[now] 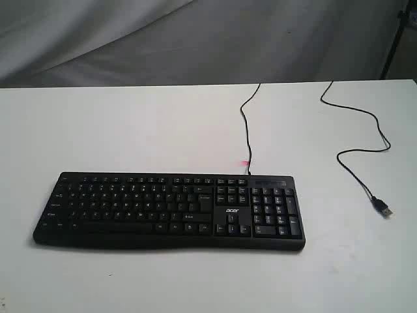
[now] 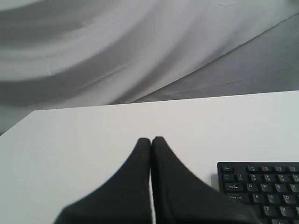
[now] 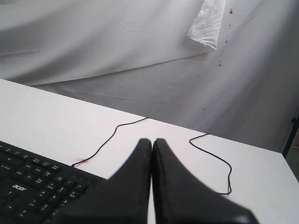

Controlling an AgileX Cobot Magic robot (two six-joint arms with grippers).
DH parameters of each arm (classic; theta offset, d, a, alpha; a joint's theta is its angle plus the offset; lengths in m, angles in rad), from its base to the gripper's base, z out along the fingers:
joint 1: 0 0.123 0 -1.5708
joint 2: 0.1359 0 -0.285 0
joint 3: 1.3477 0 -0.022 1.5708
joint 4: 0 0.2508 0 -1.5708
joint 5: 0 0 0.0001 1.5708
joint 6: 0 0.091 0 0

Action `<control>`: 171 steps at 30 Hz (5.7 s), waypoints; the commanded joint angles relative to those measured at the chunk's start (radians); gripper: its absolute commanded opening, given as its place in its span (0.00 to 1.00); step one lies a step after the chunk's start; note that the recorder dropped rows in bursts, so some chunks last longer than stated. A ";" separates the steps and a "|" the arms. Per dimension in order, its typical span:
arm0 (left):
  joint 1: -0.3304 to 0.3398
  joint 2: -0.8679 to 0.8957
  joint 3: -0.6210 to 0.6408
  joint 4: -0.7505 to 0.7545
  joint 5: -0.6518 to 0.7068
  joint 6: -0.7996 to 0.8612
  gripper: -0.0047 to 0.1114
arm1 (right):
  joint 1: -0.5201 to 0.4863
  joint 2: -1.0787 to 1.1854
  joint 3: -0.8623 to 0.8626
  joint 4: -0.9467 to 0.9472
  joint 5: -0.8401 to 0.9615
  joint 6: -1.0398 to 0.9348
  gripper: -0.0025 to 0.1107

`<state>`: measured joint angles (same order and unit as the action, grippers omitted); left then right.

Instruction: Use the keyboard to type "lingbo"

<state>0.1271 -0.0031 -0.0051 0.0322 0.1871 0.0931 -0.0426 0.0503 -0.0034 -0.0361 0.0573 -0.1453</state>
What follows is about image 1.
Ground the grey backdrop cloth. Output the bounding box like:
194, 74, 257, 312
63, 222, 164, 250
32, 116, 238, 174
1, 1, 406, 87

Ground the black acer keyboard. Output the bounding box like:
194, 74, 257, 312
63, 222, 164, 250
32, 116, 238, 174
33, 172, 306, 251

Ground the black USB cable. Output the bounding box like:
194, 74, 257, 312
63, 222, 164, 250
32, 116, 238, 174
240, 80, 394, 219

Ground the black tripod stand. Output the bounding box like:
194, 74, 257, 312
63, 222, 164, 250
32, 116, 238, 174
379, 0, 413, 80

